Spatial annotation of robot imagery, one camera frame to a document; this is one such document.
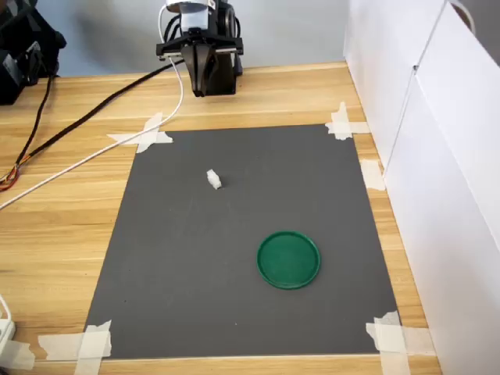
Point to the small white plastic terminal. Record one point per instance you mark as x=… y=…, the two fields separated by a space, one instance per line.
x=214 y=179

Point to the round green lid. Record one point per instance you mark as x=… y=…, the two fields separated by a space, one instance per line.
x=288 y=260

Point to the white tape strip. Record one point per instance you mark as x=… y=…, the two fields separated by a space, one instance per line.
x=58 y=345
x=390 y=343
x=418 y=340
x=17 y=355
x=150 y=129
x=359 y=127
x=125 y=137
x=340 y=121
x=372 y=175
x=91 y=359

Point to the black equipment pile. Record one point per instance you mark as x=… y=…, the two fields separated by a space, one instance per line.
x=23 y=51

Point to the dark grey mat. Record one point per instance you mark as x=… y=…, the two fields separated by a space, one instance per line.
x=234 y=242

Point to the white partition panels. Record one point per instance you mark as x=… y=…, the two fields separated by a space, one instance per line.
x=437 y=156

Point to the white gripper camera box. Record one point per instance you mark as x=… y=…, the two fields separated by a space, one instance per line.
x=193 y=17

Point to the small white bracket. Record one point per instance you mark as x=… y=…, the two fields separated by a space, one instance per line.
x=6 y=334

